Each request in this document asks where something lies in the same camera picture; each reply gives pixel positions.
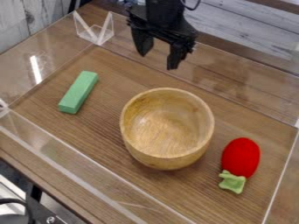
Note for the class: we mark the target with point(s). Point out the green rectangular block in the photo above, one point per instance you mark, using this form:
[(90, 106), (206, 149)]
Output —
[(77, 92)]

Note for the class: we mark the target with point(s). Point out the red plush strawberry toy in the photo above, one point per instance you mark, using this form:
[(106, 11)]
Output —
[(238, 163)]

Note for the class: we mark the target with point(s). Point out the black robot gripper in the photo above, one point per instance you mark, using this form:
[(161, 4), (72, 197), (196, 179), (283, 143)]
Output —
[(158, 20)]

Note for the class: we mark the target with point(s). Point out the black table leg clamp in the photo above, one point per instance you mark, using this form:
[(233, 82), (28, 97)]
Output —
[(41, 214)]

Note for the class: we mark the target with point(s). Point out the clear acrylic tray wall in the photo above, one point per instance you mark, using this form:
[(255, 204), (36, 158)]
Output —
[(86, 188)]

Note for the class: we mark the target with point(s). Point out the brown wooden bowl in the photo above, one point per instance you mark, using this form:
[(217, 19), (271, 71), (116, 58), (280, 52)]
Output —
[(166, 126)]

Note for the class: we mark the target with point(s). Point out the clear acrylic corner bracket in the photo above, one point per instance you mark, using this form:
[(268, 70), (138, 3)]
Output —
[(94, 34)]

